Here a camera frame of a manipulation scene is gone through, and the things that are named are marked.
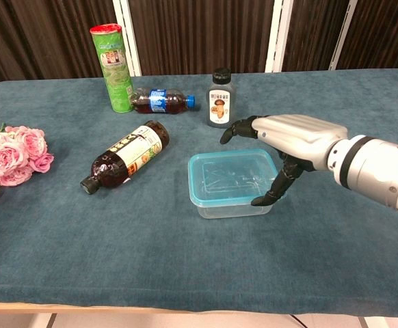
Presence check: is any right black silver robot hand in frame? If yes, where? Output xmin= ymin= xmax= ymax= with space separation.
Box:
xmin=219 ymin=114 xmax=349 ymax=206

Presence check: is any blue plastic lid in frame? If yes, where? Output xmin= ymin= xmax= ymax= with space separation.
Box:
xmin=187 ymin=148 xmax=279 ymax=208

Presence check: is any clear plastic food container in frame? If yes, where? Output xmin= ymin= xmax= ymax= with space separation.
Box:
xmin=195 ymin=197 xmax=274 ymax=219

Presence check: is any green chips can red lid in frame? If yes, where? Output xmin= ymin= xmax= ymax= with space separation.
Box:
xmin=89 ymin=23 xmax=135 ymax=113

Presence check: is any grey mushroom sauce bottle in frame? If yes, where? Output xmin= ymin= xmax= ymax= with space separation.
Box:
xmin=205 ymin=67 xmax=237 ymax=129

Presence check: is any dark brown partition screen panel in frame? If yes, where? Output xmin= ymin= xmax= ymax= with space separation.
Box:
xmin=129 ymin=0 xmax=276 ymax=77
xmin=282 ymin=0 xmax=351 ymax=72
xmin=337 ymin=0 xmax=398 ymax=71
xmin=0 ymin=0 xmax=118 ymax=85

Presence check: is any cola bottle blue label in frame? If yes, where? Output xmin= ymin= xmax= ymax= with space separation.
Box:
xmin=129 ymin=87 xmax=200 ymax=115

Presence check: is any dark tea bottle white label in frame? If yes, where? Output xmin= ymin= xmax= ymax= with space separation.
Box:
xmin=79 ymin=120 xmax=170 ymax=195

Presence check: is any teal table cloth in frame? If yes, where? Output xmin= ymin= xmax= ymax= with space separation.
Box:
xmin=0 ymin=68 xmax=398 ymax=315

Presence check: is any pink rose bouquet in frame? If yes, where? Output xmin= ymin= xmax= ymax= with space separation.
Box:
xmin=0 ymin=122 xmax=55 ymax=187

